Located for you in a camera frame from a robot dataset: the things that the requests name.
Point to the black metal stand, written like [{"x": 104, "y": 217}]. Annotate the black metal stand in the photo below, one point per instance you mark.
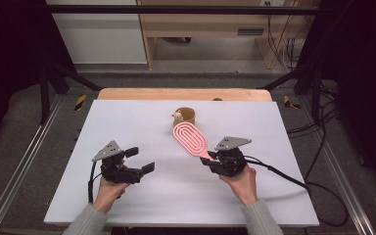
[
  {"x": 44, "y": 98},
  {"x": 316, "y": 94}
]

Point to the white cabinet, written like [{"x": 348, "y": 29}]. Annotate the white cabinet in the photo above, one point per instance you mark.
[{"x": 101, "y": 36}]

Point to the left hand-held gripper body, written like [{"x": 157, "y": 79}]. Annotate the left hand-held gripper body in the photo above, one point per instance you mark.
[{"x": 117, "y": 173}]

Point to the wooden table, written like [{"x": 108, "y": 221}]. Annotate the wooden table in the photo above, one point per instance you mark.
[{"x": 176, "y": 94}]

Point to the pink hairbrush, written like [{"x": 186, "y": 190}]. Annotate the pink hairbrush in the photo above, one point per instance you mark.
[{"x": 189, "y": 138}]

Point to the white table board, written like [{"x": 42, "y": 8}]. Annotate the white table board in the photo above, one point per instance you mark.
[{"x": 137, "y": 124}]

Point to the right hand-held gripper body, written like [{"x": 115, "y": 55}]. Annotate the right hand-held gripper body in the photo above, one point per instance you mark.
[{"x": 230, "y": 161}]

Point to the person's right hand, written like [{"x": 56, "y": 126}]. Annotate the person's right hand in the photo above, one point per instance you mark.
[{"x": 243, "y": 186}]

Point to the person's left hand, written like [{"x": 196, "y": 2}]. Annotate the person's left hand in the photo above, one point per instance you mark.
[{"x": 109, "y": 194}]

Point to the yellow black tape marker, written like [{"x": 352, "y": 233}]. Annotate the yellow black tape marker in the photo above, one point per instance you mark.
[
  {"x": 80, "y": 102},
  {"x": 287, "y": 102}
]

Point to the black horizontal frame bar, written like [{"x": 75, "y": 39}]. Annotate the black horizontal frame bar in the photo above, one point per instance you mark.
[{"x": 176, "y": 9}]

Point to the aluminium rail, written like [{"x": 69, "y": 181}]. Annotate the aluminium rail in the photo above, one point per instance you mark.
[
  {"x": 342, "y": 176},
  {"x": 19, "y": 169}
]

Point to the wooden desk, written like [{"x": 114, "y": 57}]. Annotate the wooden desk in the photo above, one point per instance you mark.
[{"x": 209, "y": 23}]

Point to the brown cup with animal figure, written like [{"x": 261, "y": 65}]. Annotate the brown cup with animal figure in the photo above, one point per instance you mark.
[{"x": 189, "y": 114}]

